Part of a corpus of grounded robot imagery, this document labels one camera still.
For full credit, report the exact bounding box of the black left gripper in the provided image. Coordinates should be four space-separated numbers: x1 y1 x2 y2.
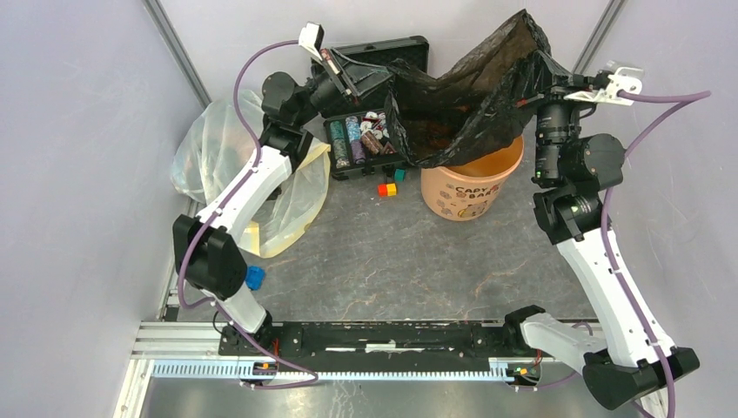
294 48 397 128

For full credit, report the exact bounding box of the black plastic trash bag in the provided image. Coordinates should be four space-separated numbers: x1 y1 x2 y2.
385 10 551 168

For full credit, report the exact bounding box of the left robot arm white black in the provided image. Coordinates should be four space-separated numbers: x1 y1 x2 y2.
172 48 392 355

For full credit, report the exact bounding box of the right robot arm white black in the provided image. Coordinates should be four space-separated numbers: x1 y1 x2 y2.
502 51 706 416

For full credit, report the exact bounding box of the orange plastic trash bin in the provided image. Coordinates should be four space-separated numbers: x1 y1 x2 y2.
420 136 524 221

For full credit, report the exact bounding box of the black poker chip case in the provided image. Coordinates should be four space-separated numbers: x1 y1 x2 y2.
320 36 430 180

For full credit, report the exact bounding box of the teal cube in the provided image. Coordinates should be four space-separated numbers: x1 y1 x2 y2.
393 168 406 182

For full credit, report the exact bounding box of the translucent yellow plastic bag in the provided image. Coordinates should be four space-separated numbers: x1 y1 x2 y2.
170 90 332 260

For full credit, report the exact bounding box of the blue toy car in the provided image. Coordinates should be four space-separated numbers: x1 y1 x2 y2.
245 266 265 291

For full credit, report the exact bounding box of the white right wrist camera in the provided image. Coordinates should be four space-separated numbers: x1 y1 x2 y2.
564 62 645 106

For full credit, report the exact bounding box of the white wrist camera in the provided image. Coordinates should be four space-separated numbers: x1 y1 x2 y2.
564 62 645 106
298 22 325 62

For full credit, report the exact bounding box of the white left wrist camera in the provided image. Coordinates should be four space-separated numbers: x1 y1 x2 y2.
298 22 325 62

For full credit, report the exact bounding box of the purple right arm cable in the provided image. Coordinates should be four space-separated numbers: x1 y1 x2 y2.
599 89 713 418

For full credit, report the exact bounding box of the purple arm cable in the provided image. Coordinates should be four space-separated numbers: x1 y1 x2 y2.
599 89 713 418
176 40 319 391

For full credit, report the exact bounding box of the aluminium frame rail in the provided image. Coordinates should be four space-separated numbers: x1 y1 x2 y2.
143 0 211 109

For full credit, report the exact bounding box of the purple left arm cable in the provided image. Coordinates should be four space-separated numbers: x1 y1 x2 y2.
176 40 319 391

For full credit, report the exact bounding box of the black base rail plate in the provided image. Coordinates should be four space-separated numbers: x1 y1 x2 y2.
218 320 543 374

